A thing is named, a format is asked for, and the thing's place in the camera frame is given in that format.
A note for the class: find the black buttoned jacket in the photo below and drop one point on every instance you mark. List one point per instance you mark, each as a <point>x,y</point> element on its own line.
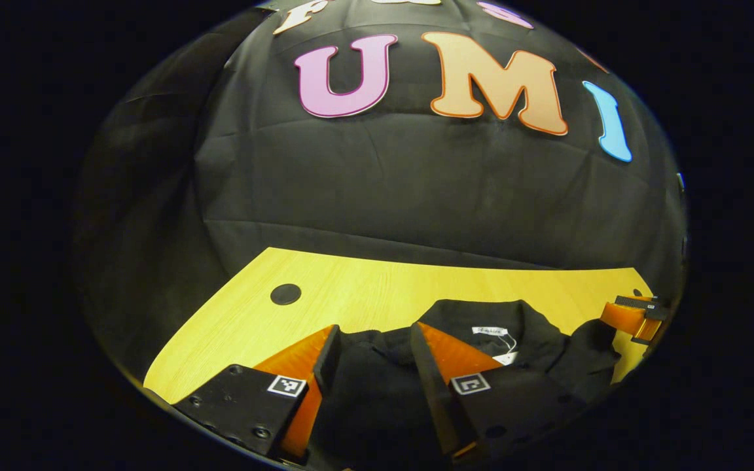
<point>377,392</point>

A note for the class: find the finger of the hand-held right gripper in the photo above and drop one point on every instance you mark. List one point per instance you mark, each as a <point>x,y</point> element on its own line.
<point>619,315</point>

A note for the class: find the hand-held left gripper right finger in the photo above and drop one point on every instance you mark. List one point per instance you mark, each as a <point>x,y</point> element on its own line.
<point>436,392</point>

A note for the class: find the black backdrop cloth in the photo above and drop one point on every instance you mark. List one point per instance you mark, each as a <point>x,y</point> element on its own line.
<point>383,183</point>

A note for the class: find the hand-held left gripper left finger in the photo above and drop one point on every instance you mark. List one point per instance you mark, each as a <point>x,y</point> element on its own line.
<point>330,356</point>

